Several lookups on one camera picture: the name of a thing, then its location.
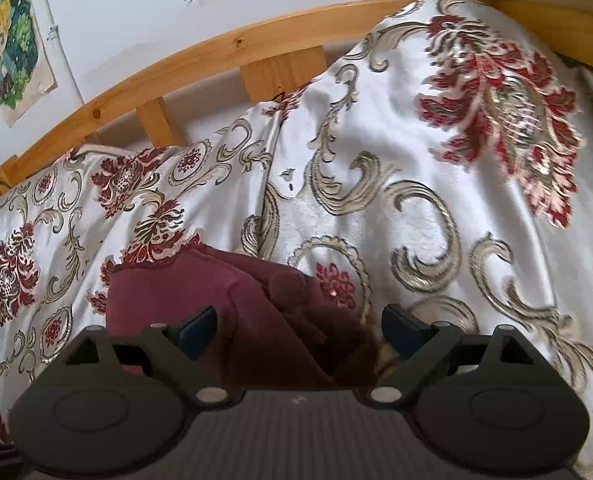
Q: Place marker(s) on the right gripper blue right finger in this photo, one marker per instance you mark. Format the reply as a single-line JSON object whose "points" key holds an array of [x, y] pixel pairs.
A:
{"points": [[412, 338]]}

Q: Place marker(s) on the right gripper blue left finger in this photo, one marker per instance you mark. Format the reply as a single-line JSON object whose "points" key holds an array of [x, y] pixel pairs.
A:
{"points": [[187, 340]]}

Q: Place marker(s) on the maroon long-sleeve sweater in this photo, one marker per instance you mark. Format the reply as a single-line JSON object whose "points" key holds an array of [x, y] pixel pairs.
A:
{"points": [[276, 327]]}

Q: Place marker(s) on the floral white satin bedspread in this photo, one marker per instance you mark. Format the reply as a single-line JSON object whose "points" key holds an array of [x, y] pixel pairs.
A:
{"points": [[446, 162]]}

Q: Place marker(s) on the wooden bed frame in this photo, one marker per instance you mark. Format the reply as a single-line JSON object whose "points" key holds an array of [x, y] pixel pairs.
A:
{"points": [[273, 56]]}

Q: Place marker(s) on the white wall pipe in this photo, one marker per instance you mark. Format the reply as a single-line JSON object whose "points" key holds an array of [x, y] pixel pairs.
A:
{"points": [[53, 36]]}

